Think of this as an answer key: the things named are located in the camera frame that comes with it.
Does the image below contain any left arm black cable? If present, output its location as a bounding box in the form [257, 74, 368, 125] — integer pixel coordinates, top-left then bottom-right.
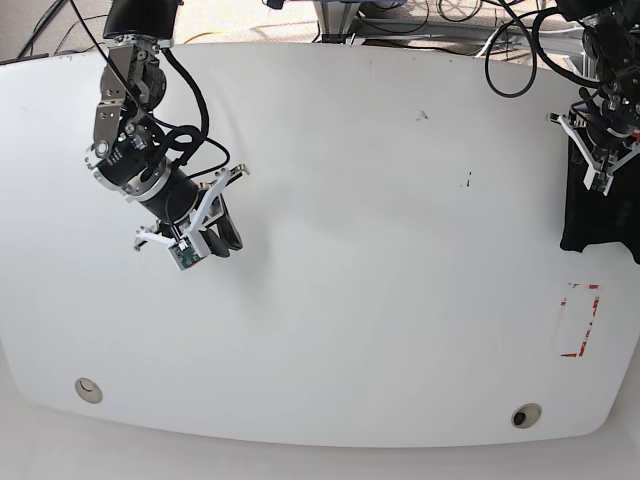
[483, 0, 601, 99]

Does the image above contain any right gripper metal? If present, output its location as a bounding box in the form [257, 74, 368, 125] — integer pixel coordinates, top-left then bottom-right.
[91, 37, 243, 258]

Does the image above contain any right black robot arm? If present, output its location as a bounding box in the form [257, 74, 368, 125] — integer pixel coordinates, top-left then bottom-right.
[87, 1, 248, 270]

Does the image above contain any red tape rectangle marking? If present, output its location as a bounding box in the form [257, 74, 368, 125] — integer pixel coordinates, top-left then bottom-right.
[554, 283, 602, 358]

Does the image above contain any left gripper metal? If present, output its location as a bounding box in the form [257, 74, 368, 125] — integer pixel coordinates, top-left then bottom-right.
[583, 12, 639, 160]

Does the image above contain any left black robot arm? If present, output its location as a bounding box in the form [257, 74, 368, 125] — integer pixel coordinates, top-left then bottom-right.
[557, 1, 639, 152]

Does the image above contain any black coiled cable bundle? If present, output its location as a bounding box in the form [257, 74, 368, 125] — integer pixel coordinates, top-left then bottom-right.
[435, 0, 516, 24]

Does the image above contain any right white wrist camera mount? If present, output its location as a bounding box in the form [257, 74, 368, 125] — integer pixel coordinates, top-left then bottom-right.
[133, 164, 249, 271]

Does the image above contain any right table grommet hole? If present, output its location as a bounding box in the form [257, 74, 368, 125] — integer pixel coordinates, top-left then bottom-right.
[511, 403, 542, 429]

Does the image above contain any left table grommet hole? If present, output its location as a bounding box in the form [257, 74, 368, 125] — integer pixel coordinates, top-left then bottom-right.
[74, 378, 103, 405]

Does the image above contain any aluminium frame stand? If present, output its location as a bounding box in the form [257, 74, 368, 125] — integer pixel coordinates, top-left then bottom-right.
[312, 1, 362, 44]

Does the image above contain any black t-shirt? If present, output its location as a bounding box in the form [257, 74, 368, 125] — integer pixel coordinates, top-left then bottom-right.
[560, 141, 639, 263]

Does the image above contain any table grommet hole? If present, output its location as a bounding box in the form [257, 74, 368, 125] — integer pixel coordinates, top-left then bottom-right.
[511, 403, 542, 429]
[74, 378, 103, 405]

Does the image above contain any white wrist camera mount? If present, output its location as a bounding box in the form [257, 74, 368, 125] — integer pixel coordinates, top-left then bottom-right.
[133, 164, 249, 271]
[547, 113, 639, 196]

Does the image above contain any black floor cable left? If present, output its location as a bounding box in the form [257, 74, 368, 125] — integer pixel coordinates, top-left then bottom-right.
[17, 0, 109, 59]

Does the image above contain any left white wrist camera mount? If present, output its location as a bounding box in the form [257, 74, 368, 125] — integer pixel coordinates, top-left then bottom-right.
[547, 113, 639, 196]

